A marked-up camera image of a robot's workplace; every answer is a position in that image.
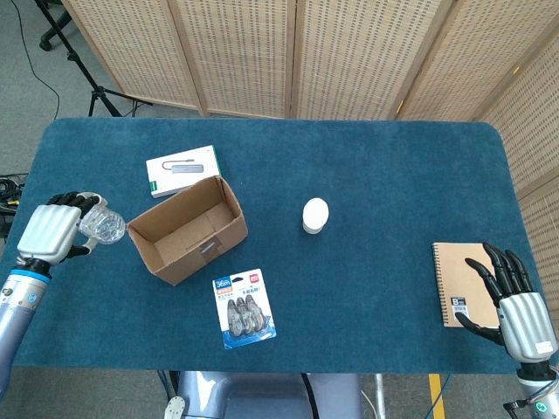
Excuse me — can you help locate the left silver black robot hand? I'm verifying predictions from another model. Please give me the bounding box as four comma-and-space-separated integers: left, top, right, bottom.
17, 190, 108, 267

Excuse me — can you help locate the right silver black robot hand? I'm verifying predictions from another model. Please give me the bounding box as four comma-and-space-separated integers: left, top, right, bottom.
453, 242, 555, 363

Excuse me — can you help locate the clear plastic water bottle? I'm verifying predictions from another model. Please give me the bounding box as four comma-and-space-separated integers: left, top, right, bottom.
79, 205, 128, 245

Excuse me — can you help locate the white USB hub box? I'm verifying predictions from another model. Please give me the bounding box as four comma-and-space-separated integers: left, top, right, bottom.
145, 145, 223, 199

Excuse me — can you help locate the open brown cardboard box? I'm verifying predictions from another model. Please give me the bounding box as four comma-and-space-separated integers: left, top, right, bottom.
125, 175, 249, 287

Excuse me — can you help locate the blue blister pack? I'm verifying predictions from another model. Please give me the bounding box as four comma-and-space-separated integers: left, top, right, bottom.
211, 268, 278, 350

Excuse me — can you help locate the brown spiral notebook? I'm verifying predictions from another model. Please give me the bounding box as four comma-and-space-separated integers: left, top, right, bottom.
431, 242, 501, 329

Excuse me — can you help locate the blue felt table mat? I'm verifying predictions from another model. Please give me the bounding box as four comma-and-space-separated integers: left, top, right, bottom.
0, 117, 547, 375

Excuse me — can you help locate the metal table leg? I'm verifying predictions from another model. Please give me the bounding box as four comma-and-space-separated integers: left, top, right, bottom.
374, 374, 387, 419

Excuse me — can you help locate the black tripod stand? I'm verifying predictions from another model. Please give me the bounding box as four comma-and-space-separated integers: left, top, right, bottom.
34, 0, 154, 118

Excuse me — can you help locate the black chair base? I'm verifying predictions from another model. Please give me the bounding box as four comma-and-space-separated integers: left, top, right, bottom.
38, 10, 73, 52

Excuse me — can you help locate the small white round jar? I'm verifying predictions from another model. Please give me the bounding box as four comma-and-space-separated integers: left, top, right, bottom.
301, 197, 330, 236

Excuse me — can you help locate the blue-grey robot torso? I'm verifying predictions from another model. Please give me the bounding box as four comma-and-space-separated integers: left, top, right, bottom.
163, 370, 364, 419

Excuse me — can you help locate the woven wooden folding screen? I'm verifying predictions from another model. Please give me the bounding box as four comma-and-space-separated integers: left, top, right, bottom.
60, 0, 559, 306

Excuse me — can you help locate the black cable bundle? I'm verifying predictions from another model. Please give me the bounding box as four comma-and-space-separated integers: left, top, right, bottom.
0, 173, 28, 239

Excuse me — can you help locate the thin blue cable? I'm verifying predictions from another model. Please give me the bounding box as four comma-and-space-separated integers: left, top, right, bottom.
436, 374, 452, 419

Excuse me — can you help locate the thin black floor cable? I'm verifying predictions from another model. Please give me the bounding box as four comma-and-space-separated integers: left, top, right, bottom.
8, 0, 61, 121

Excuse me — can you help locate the thick black torso cable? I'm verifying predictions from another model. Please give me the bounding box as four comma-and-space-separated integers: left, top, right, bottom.
300, 373, 318, 419

